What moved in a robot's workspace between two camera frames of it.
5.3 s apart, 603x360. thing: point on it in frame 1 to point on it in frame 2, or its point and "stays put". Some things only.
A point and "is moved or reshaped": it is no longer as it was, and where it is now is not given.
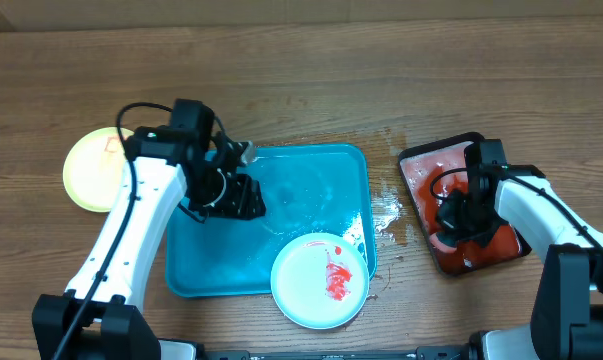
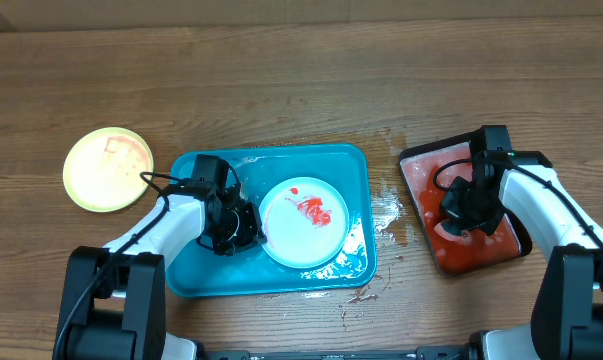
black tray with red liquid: x=420 y=165 stays put
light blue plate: x=319 y=280 to x=305 y=222
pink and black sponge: x=444 y=241 is moved or reshaped
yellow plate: x=93 y=167 stays put
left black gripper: x=246 y=191 to x=251 y=236
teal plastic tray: x=306 y=189 stays put
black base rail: x=430 y=353 stays put
